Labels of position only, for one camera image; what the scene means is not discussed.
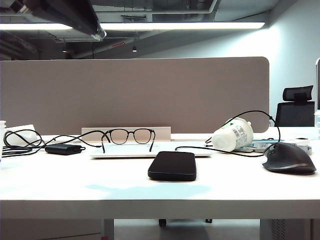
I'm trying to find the black-rimmed eyeglasses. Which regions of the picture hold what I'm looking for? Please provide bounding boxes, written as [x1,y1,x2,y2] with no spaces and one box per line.
[101,128,156,153]

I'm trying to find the black power adapter brick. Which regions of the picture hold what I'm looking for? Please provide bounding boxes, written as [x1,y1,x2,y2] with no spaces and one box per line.
[44,143,87,156]

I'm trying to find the brown desk partition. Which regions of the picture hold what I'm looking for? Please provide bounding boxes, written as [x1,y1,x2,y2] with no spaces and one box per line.
[0,56,271,136]

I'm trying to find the black smartphone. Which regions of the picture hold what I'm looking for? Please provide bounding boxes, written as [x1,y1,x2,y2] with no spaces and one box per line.
[147,150,198,183]

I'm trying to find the silver closed laptop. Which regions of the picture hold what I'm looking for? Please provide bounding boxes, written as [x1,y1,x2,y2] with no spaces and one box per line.
[89,140,213,159]

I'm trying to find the black computer mouse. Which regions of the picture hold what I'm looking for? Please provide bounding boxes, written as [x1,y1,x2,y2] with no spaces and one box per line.
[261,142,318,176]

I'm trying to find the wide white desk leg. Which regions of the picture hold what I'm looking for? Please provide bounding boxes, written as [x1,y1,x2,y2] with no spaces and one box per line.
[259,219,312,240]

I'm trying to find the white paper cup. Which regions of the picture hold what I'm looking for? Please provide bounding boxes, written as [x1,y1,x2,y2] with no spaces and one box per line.
[0,120,8,161]

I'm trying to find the clear plastic food container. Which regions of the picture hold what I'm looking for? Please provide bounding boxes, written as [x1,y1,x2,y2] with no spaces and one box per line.
[313,111,320,141]

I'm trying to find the black mesh office chair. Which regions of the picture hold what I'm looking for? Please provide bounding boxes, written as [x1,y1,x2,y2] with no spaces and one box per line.
[274,84,316,128]

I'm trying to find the long ceiling light strip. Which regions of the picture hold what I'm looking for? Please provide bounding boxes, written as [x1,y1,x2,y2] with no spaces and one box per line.
[0,21,266,31]

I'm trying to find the white plastic device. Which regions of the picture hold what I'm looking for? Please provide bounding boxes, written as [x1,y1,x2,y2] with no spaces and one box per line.
[5,124,43,147]

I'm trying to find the white drink cup green label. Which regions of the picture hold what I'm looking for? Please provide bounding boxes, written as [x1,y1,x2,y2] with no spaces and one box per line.
[211,117,255,153]

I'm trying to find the thick black power cord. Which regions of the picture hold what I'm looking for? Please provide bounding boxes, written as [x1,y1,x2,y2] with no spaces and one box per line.
[2,129,46,158]

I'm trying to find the thin black adapter cable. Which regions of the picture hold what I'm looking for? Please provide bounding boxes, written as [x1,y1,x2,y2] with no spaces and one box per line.
[45,129,111,151]

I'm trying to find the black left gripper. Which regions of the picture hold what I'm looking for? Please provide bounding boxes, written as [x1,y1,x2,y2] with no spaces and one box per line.
[0,0,108,42]

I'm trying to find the black charger cable with plug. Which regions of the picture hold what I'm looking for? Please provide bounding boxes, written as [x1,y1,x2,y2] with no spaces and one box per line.
[174,110,282,158]

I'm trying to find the narrow white desk leg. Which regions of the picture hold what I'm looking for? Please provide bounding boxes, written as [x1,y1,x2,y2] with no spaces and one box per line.
[102,219,115,240]

